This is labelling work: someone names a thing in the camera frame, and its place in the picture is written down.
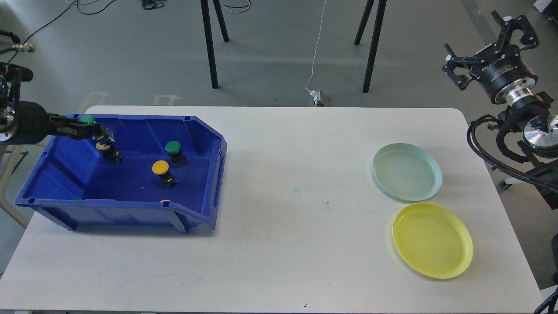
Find black tripod leg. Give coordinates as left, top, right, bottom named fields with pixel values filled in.
left=201, top=0, right=218, bottom=89
left=354, top=0, right=375, bottom=45
left=213, top=0, right=230, bottom=42
left=362, top=0, right=387, bottom=93

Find black floor cable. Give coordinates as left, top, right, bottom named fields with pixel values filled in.
left=13, top=0, right=118, bottom=46

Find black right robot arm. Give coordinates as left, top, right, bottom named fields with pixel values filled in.
left=442, top=11, right=557, bottom=195

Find blue plastic bin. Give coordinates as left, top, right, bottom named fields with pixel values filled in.
left=14, top=115, right=227, bottom=234

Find white plug adapter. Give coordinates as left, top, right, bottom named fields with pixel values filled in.
left=309, top=90, right=330, bottom=107

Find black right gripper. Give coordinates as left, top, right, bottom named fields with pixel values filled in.
left=442, top=11, right=540, bottom=105

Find white cable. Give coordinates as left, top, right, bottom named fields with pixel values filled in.
left=304, top=0, right=327, bottom=93

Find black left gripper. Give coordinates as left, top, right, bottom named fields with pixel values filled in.
left=17, top=101, right=114, bottom=144

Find green push button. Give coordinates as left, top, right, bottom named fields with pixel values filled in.
left=165, top=140, right=188, bottom=168
left=78, top=115, right=95, bottom=124

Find light green plate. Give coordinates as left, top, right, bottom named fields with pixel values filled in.
left=371, top=143, right=443, bottom=202

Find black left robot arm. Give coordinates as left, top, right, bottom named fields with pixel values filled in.
left=0, top=62, right=114, bottom=146

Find yellow plate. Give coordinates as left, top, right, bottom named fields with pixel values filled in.
left=392, top=202, right=474, bottom=280

